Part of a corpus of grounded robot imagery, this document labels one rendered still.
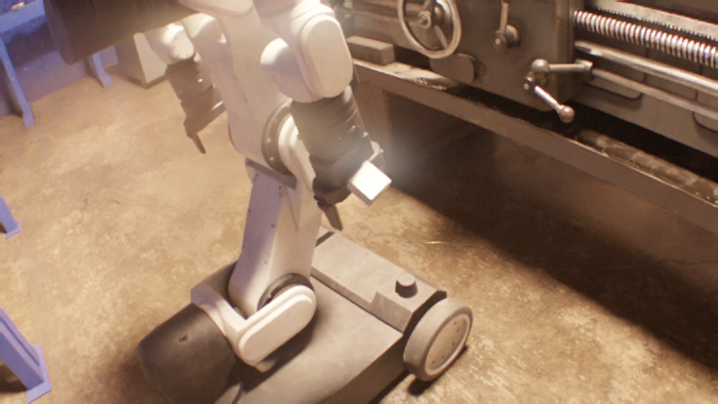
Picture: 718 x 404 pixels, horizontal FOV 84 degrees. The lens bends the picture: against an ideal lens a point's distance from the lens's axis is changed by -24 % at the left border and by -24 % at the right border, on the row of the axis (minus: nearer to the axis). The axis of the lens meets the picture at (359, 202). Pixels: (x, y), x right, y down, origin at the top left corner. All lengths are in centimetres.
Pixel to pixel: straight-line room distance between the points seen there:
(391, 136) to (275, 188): 92
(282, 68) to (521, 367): 89
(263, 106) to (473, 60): 58
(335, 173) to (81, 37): 41
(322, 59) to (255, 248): 51
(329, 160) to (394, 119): 109
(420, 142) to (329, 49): 134
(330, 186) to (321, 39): 23
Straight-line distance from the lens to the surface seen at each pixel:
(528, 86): 110
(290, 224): 97
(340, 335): 111
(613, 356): 130
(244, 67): 81
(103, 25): 70
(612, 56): 111
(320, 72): 61
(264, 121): 86
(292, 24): 59
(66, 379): 159
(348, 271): 121
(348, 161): 72
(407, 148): 188
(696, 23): 110
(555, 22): 107
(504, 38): 110
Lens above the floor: 102
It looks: 35 degrees down
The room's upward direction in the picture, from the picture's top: 10 degrees counter-clockwise
